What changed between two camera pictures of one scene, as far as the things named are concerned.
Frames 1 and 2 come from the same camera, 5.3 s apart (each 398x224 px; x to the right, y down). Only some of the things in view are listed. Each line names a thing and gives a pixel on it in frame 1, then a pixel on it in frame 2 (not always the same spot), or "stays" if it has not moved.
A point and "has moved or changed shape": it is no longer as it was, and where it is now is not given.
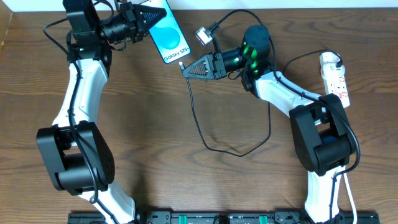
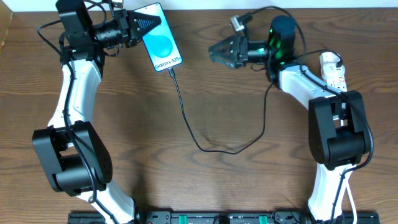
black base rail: (261, 217) stays
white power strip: (338, 86) stays
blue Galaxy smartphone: (167, 35) has moved or changed shape
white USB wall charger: (329, 70) stays
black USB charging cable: (288, 65) → (193, 133)
